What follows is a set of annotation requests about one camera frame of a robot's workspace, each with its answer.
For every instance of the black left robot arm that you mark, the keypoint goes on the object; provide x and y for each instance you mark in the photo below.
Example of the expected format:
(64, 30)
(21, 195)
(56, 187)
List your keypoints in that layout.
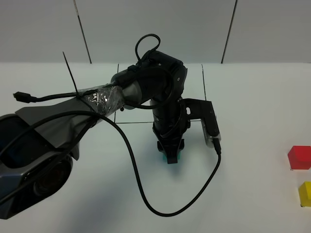
(39, 144)

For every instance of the teal block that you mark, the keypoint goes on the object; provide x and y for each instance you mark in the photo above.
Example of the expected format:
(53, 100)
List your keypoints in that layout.
(164, 159)

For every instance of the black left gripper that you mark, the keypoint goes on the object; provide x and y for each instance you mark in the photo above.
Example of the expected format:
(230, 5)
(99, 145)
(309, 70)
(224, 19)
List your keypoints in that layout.
(170, 122)

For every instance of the red block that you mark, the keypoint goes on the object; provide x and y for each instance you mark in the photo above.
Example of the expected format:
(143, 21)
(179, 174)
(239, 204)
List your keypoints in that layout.
(300, 157)

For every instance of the black zip tie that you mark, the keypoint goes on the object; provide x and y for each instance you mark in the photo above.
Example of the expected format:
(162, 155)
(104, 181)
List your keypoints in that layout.
(70, 72)

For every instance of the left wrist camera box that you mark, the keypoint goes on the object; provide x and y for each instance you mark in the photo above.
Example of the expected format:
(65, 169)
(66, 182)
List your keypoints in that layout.
(203, 110)

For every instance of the yellow block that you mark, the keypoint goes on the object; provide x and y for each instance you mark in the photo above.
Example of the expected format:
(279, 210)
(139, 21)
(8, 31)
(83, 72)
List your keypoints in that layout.
(305, 194)

